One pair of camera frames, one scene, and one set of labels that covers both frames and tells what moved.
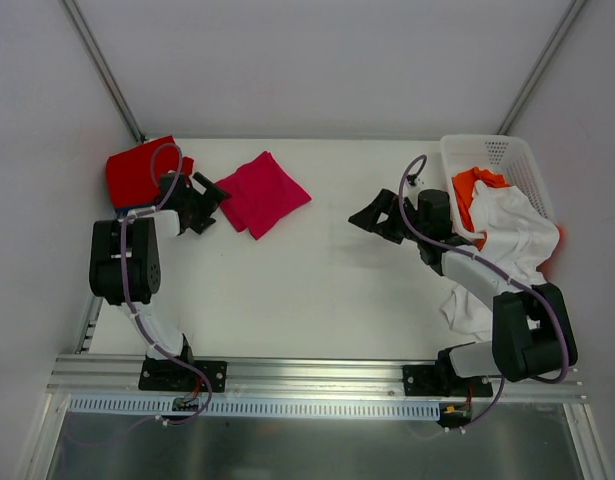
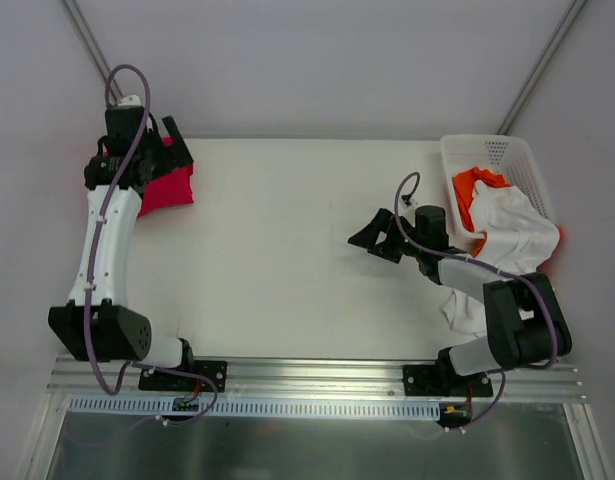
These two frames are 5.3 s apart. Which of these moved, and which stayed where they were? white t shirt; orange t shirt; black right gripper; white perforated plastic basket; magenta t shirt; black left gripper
Moved: black left gripper; black right gripper; magenta t shirt
Stayed: white perforated plastic basket; orange t shirt; white t shirt
